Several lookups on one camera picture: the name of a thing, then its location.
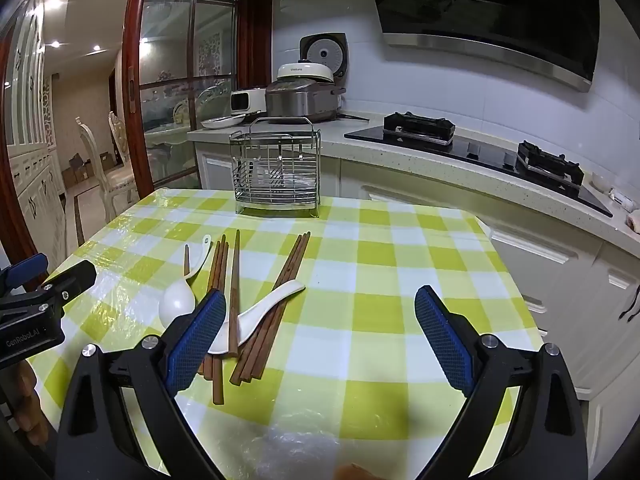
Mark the white round appliance lid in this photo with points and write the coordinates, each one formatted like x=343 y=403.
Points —
x=305 y=72

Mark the small white bowl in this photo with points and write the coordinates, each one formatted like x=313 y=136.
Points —
x=601 y=181

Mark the pile of wooden chopsticks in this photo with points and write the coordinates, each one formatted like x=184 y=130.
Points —
x=234 y=270

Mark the black burner grate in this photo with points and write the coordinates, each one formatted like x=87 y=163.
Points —
x=550 y=162
x=417 y=125

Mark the white kitchen counter cabinets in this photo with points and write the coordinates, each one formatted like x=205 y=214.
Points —
x=330 y=140

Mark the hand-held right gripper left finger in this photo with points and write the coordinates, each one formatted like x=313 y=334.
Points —
x=200 y=335

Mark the red framed glass sliding door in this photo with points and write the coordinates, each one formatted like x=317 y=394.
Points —
x=131 y=60

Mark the black glass range hood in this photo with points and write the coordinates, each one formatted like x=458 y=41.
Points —
x=475 y=0

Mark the white carved dining chair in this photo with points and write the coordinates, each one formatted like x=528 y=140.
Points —
x=120 y=170
x=90 y=160

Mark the white ceramic spoon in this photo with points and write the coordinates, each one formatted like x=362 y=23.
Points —
x=176 y=305
x=270 y=302

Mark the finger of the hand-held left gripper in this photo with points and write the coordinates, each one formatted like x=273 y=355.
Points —
x=75 y=277
x=25 y=267

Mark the green checkered tablecloth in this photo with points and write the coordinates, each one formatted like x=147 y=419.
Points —
x=375 y=270

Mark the open silver rice cooker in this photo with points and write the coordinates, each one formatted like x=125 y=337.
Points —
x=295 y=102

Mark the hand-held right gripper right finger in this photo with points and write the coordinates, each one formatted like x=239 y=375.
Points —
x=440 y=335

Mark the white plate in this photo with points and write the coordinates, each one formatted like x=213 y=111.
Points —
x=222 y=121

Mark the brown cardboard box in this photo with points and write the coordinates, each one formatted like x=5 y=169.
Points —
x=77 y=166
x=106 y=161

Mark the small white oven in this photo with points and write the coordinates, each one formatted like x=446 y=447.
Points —
x=247 y=101

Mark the black glass gas stove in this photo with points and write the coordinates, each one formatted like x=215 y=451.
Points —
x=475 y=152

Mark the person's left hand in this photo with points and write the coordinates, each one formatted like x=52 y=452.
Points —
x=30 y=400

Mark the white display cabinet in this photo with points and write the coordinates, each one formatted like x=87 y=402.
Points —
x=30 y=170

